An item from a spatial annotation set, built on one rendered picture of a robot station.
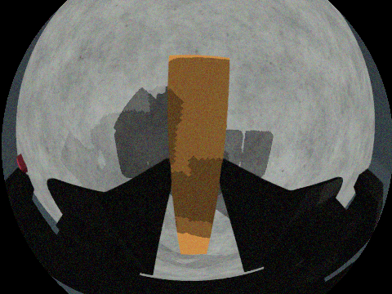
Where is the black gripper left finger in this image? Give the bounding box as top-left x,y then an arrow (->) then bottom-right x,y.
47,159 -> 172,275

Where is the orange bar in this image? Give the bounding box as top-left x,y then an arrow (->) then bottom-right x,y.
167,55 -> 229,255

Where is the red rectangular block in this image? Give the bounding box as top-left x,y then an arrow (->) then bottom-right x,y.
16,153 -> 27,174

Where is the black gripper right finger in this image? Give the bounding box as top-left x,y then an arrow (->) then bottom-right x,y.
220,159 -> 343,272

